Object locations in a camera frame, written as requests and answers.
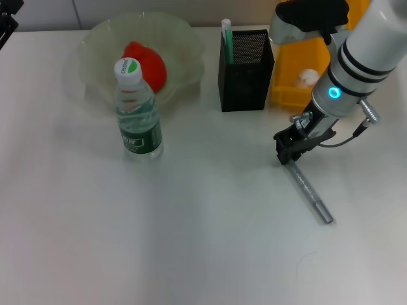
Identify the orange fruit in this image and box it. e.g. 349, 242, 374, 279
123, 40, 168, 94

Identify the pale green glass fruit bowl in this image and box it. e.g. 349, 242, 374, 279
78, 11, 207, 112

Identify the mint green utility knife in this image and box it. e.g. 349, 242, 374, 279
221, 18, 235, 65

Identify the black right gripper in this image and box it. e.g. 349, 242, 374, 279
273, 104, 338, 166

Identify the black mesh pen holder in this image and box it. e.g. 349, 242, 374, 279
217, 29, 275, 113

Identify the grey pen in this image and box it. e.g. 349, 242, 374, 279
287, 159, 335, 225

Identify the clear green-label water bottle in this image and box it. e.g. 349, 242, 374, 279
114, 57, 164, 163

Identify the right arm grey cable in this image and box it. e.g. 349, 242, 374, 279
317, 97, 382, 149

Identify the yellow plastic storage bin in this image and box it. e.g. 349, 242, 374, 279
270, 0, 372, 108

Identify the white paper ball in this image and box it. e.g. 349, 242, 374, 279
294, 67, 321, 89

